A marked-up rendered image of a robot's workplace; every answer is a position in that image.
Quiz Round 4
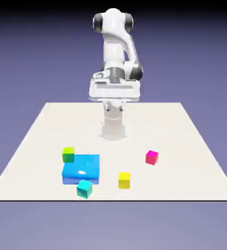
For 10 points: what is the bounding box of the small teal cube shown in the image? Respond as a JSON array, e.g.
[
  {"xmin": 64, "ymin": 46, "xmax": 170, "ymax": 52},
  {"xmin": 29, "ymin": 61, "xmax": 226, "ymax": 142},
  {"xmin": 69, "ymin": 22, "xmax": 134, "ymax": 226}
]
[{"xmin": 76, "ymin": 179, "xmax": 93, "ymax": 199}]

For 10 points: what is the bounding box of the small green cube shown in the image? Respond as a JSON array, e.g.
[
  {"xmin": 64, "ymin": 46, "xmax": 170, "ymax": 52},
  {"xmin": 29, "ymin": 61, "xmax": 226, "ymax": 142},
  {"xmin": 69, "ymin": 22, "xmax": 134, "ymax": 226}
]
[{"xmin": 62, "ymin": 146, "xmax": 75, "ymax": 164}]

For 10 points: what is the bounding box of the large blue box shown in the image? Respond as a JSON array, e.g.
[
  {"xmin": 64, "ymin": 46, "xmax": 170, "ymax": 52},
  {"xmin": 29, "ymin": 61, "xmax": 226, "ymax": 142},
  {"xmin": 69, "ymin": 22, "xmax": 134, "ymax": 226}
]
[{"xmin": 62, "ymin": 154, "xmax": 101, "ymax": 186}]

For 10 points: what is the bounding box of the small yellow cube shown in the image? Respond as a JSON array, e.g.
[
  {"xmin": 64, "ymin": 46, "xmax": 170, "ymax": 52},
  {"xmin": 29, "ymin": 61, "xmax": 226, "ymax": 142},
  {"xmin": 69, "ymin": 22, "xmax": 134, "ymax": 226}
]
[{"xmin": 118, "ymin": 171, "xmax": 131, "ymax": 190}]

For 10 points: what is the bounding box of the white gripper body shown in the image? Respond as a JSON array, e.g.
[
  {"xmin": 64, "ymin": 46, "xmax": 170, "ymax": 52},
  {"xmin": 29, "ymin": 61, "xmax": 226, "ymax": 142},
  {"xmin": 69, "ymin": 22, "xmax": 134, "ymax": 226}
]
[{"xmin": 88, "ymin": 77, "xmax": 141, "ymax": 103}]

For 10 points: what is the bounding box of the small magenta cube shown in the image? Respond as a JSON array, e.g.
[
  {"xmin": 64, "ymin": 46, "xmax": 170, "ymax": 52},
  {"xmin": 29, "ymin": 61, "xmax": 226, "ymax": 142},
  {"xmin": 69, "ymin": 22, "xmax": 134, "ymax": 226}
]
[{"xmin": 145, "ymin": 149, "xmax": 159, "ymax": 166}]

